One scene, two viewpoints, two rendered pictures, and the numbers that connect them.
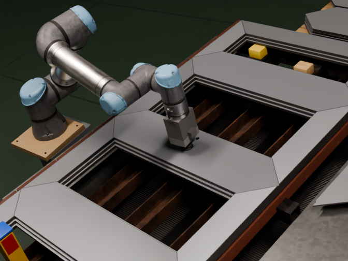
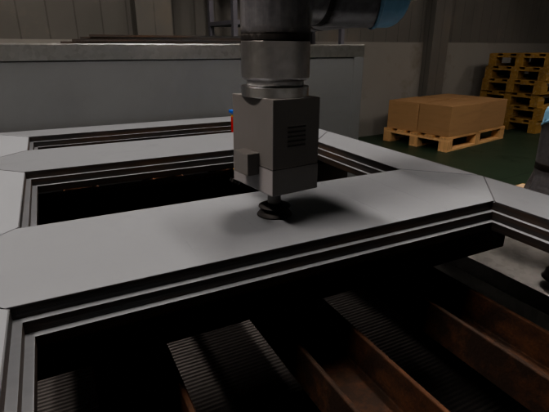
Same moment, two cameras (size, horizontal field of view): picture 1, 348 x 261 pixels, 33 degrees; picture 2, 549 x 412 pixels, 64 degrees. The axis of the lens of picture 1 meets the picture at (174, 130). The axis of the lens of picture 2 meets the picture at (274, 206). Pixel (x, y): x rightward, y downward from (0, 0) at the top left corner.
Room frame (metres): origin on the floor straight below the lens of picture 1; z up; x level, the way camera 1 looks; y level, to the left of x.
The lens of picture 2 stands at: (1.62, -0.52, 1.04)
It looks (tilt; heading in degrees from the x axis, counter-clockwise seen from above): 20 degrees down; 101
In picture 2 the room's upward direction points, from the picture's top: straight up
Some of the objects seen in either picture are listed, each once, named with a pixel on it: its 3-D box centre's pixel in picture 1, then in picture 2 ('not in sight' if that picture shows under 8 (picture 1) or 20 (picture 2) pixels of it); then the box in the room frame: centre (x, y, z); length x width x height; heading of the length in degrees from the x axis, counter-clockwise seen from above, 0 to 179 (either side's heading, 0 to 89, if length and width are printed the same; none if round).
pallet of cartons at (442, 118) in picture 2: not in sight; (446, 119); (2.66, 4.98, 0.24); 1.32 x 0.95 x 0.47; 43
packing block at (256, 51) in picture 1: (258, 51); not in sight; (2.09, -0.43, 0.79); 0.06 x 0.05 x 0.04; 38
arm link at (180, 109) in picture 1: (175, 105); (274, 63); (1.53, -0.03, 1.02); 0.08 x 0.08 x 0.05
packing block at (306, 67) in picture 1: (303, 69); not in sight; (1.87, -0.55, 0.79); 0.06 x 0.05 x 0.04; 38
